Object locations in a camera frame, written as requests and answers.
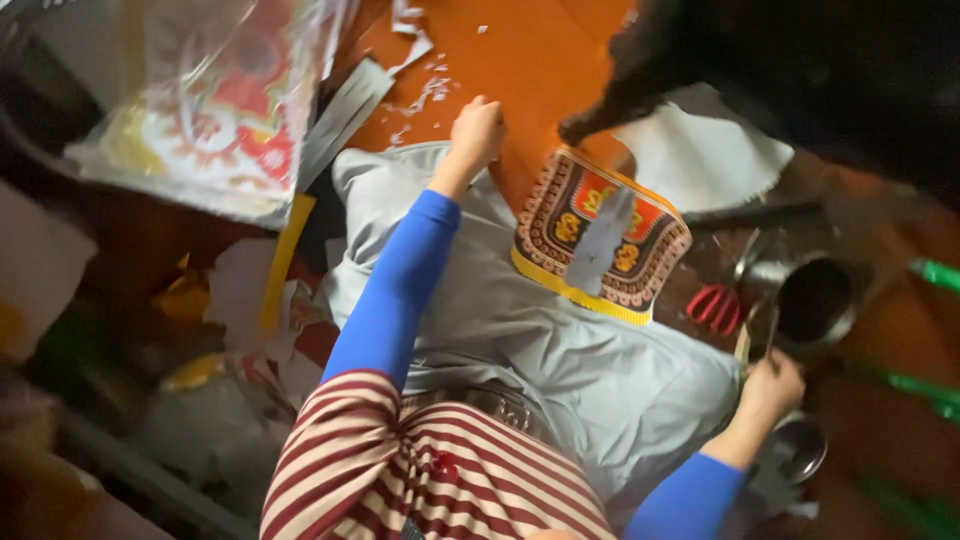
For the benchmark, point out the person's right hand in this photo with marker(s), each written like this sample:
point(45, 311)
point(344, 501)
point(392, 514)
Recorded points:
point(772, 391)

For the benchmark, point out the green stick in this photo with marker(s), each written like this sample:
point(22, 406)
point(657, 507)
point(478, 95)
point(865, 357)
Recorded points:
point(936, 274)
point(926, 391)

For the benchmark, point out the shiny metal pot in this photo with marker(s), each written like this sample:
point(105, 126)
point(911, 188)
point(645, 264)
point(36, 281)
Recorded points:
point(757, 266)

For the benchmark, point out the white paper scraps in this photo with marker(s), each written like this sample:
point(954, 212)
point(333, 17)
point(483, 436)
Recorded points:
point(420, 90)

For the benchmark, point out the person's belt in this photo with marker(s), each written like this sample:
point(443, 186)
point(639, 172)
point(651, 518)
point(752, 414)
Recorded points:
point(499, 405)

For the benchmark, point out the plastic bag of printed papers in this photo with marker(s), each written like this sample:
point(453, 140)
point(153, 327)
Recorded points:
point(217, 112)

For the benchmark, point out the person's grey trousers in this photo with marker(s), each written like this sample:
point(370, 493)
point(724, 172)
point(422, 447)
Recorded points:
point(517, 352)

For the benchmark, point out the metal bowl with dark inside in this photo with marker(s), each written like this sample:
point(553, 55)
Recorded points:
point(814, 304)

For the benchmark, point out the patterned paper with yellow border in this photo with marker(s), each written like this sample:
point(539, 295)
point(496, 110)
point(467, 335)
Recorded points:
point(551, 232)

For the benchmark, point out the white paper piece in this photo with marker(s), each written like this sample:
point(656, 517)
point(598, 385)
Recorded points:
point(37, 270)

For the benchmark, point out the person's left fingers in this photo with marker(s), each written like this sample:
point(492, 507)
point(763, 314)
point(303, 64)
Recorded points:
point(491, 124)

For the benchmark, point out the yellow paper strip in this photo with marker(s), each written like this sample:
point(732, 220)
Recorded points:
point(286, 262)

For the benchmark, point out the bundle of grey paper strips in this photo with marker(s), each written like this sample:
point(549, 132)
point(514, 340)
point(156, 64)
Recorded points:
point(346, 120)

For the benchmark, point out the person's left hand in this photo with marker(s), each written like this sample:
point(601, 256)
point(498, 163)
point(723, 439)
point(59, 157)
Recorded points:
point(478, 135)

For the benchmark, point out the grey paper strip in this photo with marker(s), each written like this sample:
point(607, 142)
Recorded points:
point(600, 240)

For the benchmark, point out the thin brush stick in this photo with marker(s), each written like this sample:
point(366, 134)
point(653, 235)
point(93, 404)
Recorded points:
point(771, 330)

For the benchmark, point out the person's right fingers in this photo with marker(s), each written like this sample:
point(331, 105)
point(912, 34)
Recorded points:
point(759, 366)

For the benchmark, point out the white paper sheet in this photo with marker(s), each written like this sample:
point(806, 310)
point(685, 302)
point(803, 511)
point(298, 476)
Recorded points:
point(705, 161)

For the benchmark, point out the small metal bowl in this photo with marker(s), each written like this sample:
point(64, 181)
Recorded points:
point(801, 448)

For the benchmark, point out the heap of paper offcuts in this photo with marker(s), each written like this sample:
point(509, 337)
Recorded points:
point(217, 337)

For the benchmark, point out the orange paper sheet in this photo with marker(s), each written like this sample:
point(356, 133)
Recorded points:
point(525, 82)

